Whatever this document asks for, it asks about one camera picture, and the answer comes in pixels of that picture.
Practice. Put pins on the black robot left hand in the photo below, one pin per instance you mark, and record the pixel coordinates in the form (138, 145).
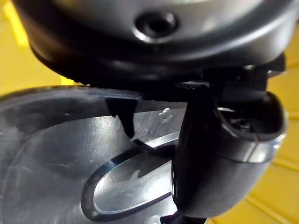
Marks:
(149, 58)

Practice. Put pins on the black plastic housing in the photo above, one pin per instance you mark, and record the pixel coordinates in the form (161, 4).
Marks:
(58, 163)

